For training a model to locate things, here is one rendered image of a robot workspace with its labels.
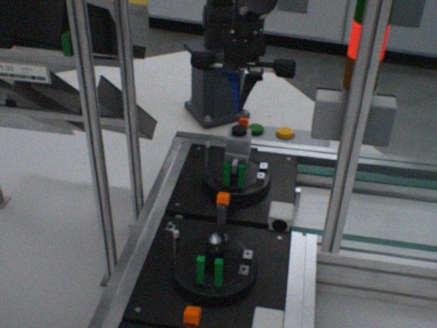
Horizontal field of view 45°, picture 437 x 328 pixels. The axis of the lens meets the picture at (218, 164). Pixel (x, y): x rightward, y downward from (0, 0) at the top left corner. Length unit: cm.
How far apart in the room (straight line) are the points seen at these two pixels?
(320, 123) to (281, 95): 83
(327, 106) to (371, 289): 37
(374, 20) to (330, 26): 338
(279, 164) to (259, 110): 45
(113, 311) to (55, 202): 44
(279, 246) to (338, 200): 13
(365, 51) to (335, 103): 11
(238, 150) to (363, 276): 32
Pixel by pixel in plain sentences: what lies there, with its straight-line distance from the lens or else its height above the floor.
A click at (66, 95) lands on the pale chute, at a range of 97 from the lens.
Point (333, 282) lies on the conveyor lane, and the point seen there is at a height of 89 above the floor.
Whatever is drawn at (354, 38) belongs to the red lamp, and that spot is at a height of 134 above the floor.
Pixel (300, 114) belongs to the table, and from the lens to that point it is 156.
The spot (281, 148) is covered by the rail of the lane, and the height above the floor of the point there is 96.
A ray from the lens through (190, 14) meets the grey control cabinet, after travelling 439.
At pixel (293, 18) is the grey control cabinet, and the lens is 415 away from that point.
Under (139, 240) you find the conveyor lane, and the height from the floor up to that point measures 95.
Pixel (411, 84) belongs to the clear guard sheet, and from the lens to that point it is 79.
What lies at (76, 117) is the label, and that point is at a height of 111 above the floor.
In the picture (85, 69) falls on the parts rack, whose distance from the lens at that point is 77.
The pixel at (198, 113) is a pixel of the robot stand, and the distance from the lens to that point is 149.
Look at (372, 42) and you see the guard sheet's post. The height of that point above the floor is 134.
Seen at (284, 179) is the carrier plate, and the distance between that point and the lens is 109.
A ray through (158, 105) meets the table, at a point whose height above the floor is 86.
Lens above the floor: 161
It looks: 35 degrees down
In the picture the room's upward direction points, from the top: 2 degrees clockwise
